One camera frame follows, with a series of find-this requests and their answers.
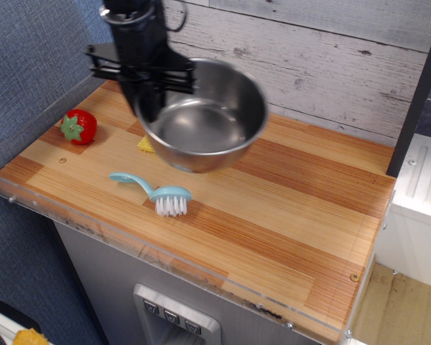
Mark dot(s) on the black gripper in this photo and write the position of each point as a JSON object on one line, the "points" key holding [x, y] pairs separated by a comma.
{"points": [[141, 59]]}

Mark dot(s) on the stainless steel pot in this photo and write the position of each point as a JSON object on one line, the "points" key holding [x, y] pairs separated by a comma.
{"points": [[213, 127]]}

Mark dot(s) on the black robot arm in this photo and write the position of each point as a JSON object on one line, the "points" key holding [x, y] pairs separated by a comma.
{"points": [[135, 9]]}

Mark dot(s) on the yellow folded napkin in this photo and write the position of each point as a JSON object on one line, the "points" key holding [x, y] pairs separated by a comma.
{"points": [[145, 145]]}

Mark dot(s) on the red toy strawberry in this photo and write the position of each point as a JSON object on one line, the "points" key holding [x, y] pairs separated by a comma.
{"points": [[78, 126]]}

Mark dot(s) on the light blue dish brush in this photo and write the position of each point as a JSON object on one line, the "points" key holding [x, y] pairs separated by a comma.
{"points": [[169, 200]]}

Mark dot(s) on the clear acrylic edge guard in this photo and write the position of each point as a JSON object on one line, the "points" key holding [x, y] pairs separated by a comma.
{"points": [[288, 232]]}

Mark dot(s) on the grey toy fridge cabinet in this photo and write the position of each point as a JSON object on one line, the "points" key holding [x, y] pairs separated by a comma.
{"points": [[109, 275]]}

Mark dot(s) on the silver dispenser button panel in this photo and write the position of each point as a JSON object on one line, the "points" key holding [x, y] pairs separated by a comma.
{"points": [[165, 320]]}

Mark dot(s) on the yellow object at corner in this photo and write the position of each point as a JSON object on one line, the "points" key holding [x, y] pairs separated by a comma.
{"points": [[29, 337]]}

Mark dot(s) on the white ribbed side counter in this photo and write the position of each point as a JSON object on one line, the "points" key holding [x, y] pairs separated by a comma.
{"points": [[404, 242]]}

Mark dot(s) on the black vertical post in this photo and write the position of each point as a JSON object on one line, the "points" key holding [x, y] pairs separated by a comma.
{"points": [[411, 120]]}

